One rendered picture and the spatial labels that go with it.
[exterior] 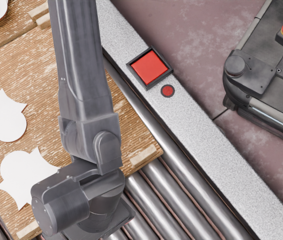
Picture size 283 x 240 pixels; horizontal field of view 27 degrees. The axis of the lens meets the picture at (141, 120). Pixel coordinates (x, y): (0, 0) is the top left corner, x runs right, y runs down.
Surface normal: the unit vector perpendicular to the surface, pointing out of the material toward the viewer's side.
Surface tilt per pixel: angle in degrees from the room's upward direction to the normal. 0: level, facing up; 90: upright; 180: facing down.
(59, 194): 48
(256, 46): 0
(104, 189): 26
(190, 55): 0
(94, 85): 43
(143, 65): 0
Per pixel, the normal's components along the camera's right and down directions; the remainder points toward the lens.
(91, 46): 0.62, 0.12
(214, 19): -0.07, -0.35
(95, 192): 0.23, -0.61
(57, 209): 0.46, -0.25
